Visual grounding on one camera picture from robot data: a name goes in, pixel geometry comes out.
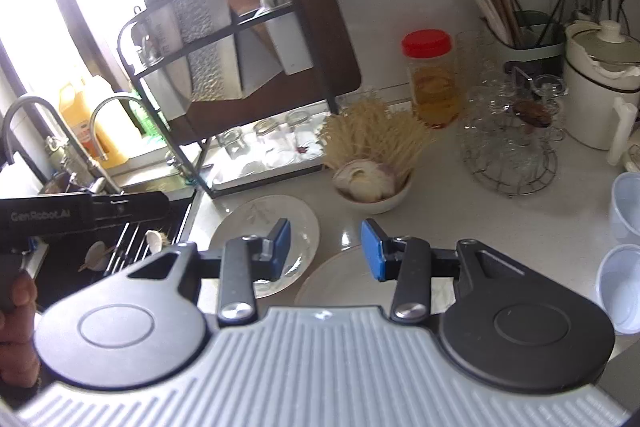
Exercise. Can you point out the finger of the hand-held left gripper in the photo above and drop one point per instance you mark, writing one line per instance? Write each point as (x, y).
(130, 206)

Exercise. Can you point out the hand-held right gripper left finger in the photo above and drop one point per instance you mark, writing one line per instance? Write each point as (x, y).
(282, 247)

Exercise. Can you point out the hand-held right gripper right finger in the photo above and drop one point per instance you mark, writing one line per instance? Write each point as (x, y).
(372, 252)

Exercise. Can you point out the white plate with leaf print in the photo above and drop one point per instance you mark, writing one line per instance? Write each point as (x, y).
(300, 217)

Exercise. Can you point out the plain white plate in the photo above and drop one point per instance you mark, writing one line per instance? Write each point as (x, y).
(340, 277)

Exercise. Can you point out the person's left hand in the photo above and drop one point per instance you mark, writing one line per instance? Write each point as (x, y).
(17, 332)

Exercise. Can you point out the white bowl holding garlic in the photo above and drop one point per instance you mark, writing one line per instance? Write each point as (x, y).
(380, 206)

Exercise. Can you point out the garlic bulb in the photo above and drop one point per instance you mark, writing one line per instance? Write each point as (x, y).
(362, 182)

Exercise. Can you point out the white tray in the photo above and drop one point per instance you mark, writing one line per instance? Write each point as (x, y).
(260, 172)

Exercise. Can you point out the yellow oil bottle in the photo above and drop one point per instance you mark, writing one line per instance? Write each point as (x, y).
(87, 117)

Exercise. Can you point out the short chrome faucet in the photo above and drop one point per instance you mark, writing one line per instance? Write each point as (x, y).
(107, 107)

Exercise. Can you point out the tall chrome faucet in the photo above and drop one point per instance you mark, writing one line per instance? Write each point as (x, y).
(30, 104)

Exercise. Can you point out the glass jar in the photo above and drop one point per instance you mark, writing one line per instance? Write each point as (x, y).
(300, 127)
(232, 144)
(267, 134)

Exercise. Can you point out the bundle of dried noodles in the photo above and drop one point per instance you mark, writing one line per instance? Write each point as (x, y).
(375, 132)

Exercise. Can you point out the clear jar with red lid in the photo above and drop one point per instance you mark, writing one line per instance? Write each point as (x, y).
(432, 87)

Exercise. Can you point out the textured grey box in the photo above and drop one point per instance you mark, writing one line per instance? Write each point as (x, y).
(202, 42)

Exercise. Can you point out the cluster of glass cups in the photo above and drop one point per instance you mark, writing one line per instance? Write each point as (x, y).
(490, 112)

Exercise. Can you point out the brown cutting board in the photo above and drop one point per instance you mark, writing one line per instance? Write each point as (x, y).
(325, 57)

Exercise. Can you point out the white box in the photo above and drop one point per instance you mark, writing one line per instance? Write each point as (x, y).
(292, 42)

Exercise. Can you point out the brown wooden lid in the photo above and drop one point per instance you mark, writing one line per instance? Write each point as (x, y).
(534, 113)

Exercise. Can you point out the black metal dish rack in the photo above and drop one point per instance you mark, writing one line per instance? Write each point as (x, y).
(240, 21)

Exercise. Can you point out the pale green utensil holder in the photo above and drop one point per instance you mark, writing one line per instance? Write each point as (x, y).
(542, 47)

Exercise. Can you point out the white pot with lid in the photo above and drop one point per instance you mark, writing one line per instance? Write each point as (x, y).
(595, 102)

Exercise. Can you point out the bundle of chopsticks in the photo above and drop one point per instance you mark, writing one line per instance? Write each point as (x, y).
(495, 7)

